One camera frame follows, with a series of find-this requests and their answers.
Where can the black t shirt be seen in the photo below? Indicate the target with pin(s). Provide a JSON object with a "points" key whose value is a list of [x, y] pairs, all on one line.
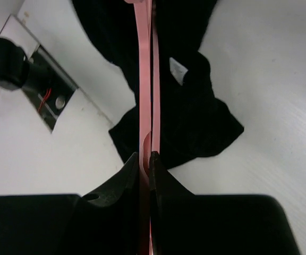
{"points": [[194, 123]]}

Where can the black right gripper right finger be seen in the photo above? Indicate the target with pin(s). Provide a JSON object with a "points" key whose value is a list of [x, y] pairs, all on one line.
{"points": [[186, 223]]}

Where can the pink hanger with black shirt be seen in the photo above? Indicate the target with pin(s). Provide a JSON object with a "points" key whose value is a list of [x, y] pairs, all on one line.
{"points": [[149, 111]]}

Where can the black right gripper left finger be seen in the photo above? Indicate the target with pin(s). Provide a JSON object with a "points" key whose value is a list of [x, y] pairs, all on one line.
{"points": [[104, 221]]}

